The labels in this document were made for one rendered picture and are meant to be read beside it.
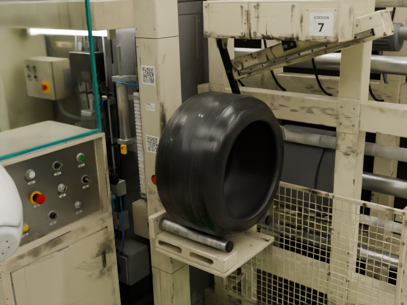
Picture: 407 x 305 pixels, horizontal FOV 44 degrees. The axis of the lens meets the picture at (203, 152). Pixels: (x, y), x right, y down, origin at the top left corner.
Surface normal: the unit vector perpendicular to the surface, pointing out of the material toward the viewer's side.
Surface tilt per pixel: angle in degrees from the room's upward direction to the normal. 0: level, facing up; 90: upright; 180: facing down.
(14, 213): 58
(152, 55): 90
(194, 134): 51
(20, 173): 90
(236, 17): 90
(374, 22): 90
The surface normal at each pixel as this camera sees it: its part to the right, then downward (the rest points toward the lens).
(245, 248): -0.03, -0.95
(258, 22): -0.62, 0.25
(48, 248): 0.78, 0.17
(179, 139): -0.54, -0.31
